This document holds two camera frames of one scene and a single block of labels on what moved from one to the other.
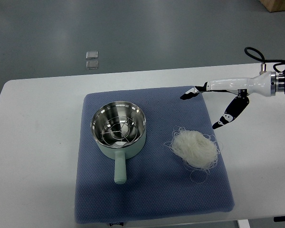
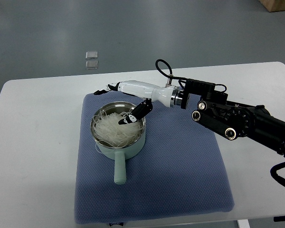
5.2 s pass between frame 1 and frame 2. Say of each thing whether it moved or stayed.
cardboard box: stayed
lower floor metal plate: stayed
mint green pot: stayed
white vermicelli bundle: moved
